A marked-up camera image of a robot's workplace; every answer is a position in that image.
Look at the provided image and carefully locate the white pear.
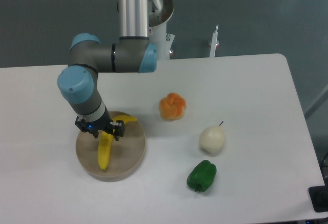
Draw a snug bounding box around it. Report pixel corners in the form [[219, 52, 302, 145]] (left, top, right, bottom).
[[198, 121, 225, 155]]

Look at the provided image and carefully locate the beige round plate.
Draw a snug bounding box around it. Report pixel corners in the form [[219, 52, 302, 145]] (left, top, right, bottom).
[[76, 121, 146, 181]]

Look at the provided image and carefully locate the orange knotted bread roll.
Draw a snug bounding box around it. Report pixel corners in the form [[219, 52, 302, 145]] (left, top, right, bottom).
[[158, 93, 187, 121]]

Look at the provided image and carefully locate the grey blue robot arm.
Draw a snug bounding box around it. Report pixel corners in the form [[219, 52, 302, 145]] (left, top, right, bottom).
[[57, 0, 157, 140]]

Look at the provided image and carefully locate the yellow banana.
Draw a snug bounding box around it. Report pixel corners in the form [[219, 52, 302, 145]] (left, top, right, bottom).
[[97, 115, 137, 170]]

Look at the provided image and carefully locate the black device at edge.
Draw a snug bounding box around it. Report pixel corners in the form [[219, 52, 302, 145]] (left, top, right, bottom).
[[308, 186, 327, 213]]

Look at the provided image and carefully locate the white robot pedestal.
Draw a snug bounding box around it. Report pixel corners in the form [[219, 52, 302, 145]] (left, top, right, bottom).
[[117, 0, 175, 62]]

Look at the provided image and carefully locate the green bell pepper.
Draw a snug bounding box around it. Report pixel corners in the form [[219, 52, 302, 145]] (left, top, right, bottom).
[[187, 160, 217, 192]]

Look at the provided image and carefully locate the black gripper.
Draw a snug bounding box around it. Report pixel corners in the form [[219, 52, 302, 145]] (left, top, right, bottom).
[[74, 112, 125, 141]]

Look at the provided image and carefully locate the white right support bracket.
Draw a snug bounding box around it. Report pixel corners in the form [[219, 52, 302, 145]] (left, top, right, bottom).
[[209, 25, 219, 58]]

